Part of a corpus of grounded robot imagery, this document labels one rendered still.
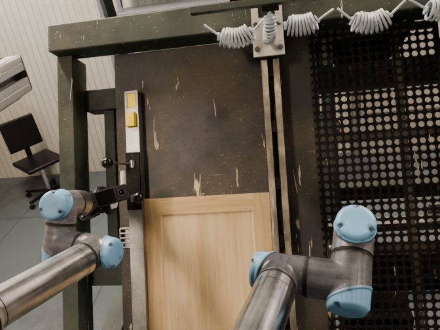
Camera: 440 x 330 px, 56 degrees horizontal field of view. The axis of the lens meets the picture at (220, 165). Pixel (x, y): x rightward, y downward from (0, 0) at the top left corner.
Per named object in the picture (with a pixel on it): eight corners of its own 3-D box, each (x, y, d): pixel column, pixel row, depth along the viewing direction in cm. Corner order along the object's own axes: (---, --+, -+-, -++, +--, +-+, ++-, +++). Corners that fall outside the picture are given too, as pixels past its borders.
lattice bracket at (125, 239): (123, 247, 148) (120, 248, 145) (122, 227, 149) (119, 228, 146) (133, 247, 148) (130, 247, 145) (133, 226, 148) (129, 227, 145)
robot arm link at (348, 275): (308, 313, 79) (313, 258, 84) (370, 323, 75) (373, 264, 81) (303, 300, 73) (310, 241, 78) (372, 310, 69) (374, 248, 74)
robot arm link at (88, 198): (80, 185, 114) (91, 213, 113) (88, 186, 118) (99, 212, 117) (57, 196, 115) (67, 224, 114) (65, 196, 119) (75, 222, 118)
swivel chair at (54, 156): (84, 182, 463) (61, 110, 424) (58, 210, 417) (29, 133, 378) (42, 183, 477) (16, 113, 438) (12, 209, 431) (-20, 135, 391)
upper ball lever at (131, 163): (131, 169, 147) (99, 168, 136) (131, 158, 147) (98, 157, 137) (138, 168, 144) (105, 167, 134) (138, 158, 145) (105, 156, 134)
